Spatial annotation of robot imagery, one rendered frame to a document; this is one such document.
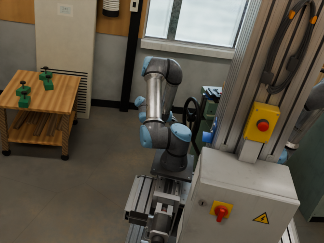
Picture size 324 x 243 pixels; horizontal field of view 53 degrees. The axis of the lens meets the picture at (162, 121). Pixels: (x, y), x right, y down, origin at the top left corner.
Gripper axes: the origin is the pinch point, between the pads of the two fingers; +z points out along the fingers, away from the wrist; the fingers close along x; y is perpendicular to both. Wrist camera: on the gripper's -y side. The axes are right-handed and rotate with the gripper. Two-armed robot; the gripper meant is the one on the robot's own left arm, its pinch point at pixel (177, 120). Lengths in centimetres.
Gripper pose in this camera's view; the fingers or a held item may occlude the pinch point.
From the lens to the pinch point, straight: 234.7
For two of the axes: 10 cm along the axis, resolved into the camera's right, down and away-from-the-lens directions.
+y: -6.3, 7.1, 3.1
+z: 7.4, 4.3, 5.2
